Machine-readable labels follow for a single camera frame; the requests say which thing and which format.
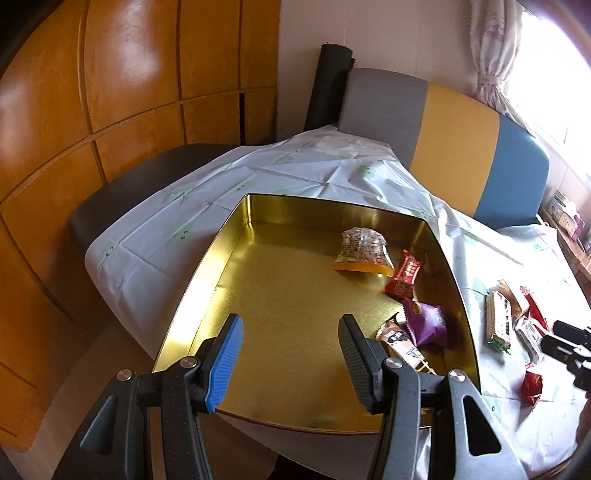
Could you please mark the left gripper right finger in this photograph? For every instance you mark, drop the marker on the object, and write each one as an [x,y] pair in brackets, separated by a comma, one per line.
[386,386]

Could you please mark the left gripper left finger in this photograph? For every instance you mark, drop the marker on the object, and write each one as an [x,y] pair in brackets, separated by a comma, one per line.
[195,386]

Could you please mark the brown black sesame snack bag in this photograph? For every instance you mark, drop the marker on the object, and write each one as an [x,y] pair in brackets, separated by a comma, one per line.
[398,343]

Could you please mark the clear orange peanut snack bag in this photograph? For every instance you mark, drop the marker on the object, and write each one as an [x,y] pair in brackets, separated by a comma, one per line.
[364,250]

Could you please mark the white wrapped snack bar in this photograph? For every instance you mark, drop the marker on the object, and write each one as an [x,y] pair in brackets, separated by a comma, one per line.
[530,338]

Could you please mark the long red snack packet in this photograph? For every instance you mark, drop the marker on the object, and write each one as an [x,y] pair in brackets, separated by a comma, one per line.
[534,313]

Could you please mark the small red candy packet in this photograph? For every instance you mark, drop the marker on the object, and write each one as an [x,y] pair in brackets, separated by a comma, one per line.
[531,388]

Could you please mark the beige pastry packet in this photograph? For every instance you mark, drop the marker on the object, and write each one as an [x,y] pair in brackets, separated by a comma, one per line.
[513,293]

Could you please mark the purple snack packet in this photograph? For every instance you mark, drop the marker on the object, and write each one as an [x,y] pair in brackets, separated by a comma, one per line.
[425,323]

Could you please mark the cracker pack green end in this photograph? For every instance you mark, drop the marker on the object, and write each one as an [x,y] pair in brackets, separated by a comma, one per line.
[498,321]

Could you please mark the wooden side shelf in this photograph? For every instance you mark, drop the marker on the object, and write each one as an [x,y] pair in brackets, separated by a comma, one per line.
[577,258]

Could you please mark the red snack packet in box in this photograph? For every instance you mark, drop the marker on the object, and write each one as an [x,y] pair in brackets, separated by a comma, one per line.
[402,285]

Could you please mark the white green cloud tablecloth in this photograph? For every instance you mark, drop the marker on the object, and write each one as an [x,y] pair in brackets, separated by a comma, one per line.
[142,263]

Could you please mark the gold maroon gift tin box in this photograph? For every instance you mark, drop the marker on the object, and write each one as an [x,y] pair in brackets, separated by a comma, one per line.
[272,263]

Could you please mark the grey yellow blue sofa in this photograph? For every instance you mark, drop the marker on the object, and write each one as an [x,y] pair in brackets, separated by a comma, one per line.
[480,162]

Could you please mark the dark round chair seat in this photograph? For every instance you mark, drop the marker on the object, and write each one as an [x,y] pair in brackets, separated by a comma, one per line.
[104,207]

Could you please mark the white window curtain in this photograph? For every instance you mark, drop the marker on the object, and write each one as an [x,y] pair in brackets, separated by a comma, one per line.
[495,33]

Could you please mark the black rolled mat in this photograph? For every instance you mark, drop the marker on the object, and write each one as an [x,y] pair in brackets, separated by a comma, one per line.
[329,87]

